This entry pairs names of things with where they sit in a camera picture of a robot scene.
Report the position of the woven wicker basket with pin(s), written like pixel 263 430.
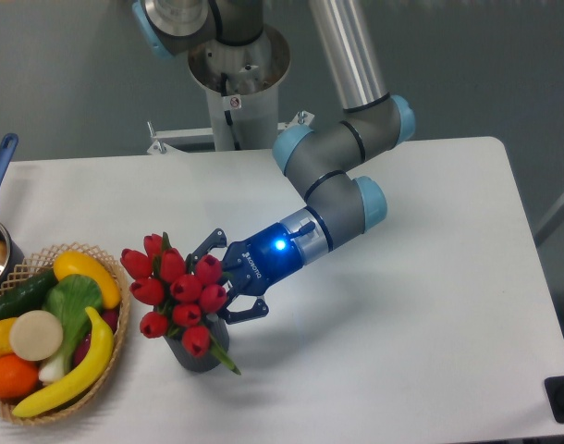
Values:
pixel 43 260

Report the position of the green bok choy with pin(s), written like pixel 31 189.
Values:
pixel 67 301

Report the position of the red tulip bouquet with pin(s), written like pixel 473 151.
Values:
pixel 179 295

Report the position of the dark red radish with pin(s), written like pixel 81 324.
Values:
pixel 111 318

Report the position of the beige round slice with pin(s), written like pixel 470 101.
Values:
pixel 36 335

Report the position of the orange fruit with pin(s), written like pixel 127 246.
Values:
pixel 18 377

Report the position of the yellow banana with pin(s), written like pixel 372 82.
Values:
pixel 77 380

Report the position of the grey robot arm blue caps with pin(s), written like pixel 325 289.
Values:
pixel 337 208

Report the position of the white metal mounting bracket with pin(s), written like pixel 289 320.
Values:
pixel 164 141

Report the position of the white frame at right edge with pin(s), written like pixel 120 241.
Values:
pixel 549 222

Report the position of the green cucumber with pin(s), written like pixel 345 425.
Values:
pixel 27 296

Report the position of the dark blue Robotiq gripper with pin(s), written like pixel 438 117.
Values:
pixel 254 265

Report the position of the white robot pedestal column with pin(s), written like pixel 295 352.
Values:
pixel 241 88

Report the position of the dark grey ribbed vase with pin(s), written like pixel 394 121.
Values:
pixel 202 347

